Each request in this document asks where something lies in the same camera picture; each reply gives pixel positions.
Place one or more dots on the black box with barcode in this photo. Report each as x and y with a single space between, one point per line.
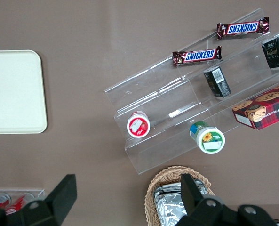
218 82

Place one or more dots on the clear acrylic step shelf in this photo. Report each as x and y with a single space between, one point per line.
158 94

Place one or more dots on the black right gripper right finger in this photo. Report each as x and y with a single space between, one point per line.
193 202

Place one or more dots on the silver foil pack stack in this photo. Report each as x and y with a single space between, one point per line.
167 207

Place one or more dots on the black box gold print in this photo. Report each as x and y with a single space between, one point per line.
275 51

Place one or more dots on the cream plastic tray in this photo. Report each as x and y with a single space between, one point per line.
12 94

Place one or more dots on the light wicker basket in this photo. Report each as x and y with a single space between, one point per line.
151 197

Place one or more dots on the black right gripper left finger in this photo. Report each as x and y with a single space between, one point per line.
61 197

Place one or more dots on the red tartan cookie box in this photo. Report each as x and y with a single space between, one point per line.
264 110

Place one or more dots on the Snickers chocolate bar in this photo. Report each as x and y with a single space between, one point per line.
242 28
198 56

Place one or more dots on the red lid yoghurt cup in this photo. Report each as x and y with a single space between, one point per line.
138 126

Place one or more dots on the clear acrylic bottle rack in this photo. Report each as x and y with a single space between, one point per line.
39 191

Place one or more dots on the green lid yoghurt cup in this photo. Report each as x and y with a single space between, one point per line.
209 140

